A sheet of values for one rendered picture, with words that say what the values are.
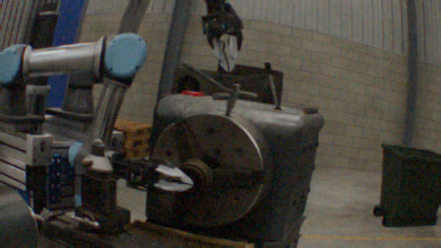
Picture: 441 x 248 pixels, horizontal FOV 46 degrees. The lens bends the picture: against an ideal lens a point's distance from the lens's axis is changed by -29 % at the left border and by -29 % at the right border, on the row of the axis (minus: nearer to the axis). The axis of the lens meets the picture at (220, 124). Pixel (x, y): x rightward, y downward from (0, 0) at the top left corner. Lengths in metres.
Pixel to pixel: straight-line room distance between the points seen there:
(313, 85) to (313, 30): 1.05
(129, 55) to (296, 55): 10.39
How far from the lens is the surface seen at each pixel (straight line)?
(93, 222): 1.36
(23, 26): 2.11
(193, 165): 1.76
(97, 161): 1.37
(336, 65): 11.91
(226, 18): 1.70
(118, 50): 1.66
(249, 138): 1.84
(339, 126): 11.91
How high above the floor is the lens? 1.35
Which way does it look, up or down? 4 degrees down
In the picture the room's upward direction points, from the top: 8 degrees clockwise
